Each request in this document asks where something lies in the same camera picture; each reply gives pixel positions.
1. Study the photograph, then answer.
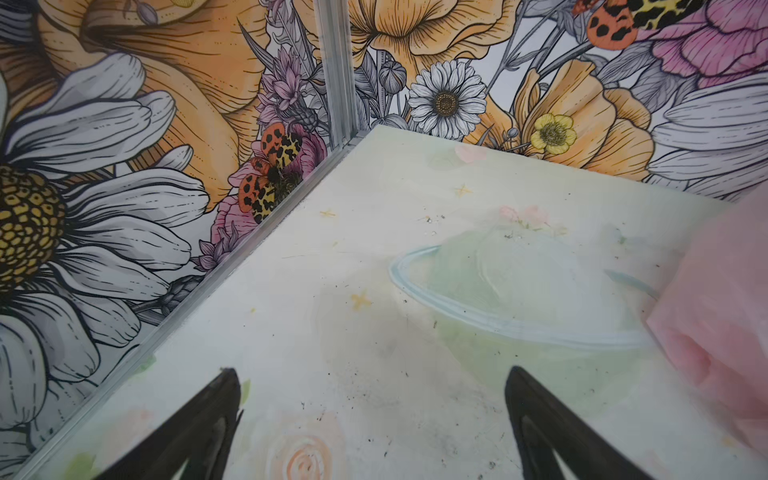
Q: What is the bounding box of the left aluminium corner post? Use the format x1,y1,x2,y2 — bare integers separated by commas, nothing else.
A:
314,0,359,150

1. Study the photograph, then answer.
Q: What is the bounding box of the pink plastic bag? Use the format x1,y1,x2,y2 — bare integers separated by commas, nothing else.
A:
647,184,767,454

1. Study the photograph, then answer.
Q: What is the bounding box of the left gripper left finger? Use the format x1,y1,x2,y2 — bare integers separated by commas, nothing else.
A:
97,368,242,479

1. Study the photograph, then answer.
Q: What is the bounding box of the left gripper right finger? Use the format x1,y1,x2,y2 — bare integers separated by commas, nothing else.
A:
505,366,650,479

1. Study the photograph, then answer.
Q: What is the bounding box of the clear plastic bowl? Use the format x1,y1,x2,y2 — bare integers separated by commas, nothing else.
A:
389,225,659,415

